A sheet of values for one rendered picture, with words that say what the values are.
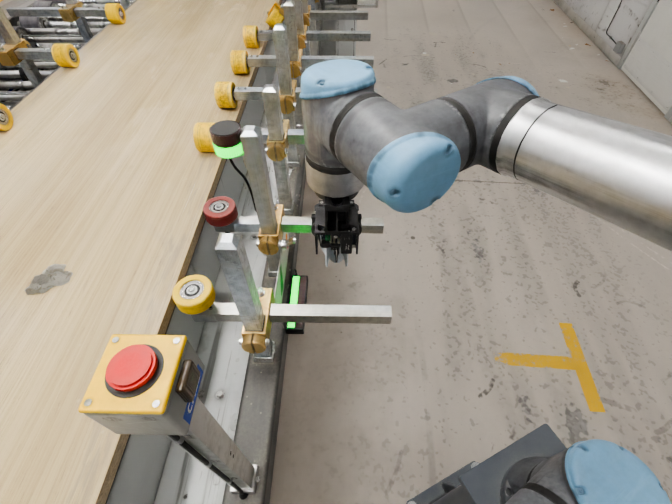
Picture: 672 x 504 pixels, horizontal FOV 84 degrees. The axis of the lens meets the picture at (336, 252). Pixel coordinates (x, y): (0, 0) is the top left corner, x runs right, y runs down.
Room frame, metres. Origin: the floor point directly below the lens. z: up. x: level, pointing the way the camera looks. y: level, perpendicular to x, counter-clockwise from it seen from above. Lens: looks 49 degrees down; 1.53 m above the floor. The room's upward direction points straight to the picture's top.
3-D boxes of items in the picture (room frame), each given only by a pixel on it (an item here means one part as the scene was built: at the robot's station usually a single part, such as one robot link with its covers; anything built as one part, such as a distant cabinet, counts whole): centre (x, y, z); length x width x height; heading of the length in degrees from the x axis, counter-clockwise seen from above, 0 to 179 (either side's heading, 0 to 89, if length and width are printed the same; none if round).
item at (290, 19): (1.39, 0.15, 0.91); 0.04 x 0.04 x 0.48; 89
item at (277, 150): (0.91, 0.16, 0.95); 0.14 x 0.06 x 0.05; 179
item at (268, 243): (0.66, 0.17, 0.85); 0.14 x 0.06 x 0.05; 179
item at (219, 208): (0.68, 0.29, 0.85); 0.08 x 0.08 x 0.11
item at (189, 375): (0.13, 0.13, 1.20); 0.03 x 0.01 x 0.03; 179
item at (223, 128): (0.64, 0.21, 1.04); 0.06 x 0.06 x 0.22; 89
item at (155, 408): (0.13, 0.17, 1.18); 0.07 x 0.07 x 0.08; 89
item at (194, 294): (0.43, 0.29, 0.85); 0.08 x 0.08 x 0.11
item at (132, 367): (0.13, 0.17, 1.22); 0.04 x 0.04 x 0.02
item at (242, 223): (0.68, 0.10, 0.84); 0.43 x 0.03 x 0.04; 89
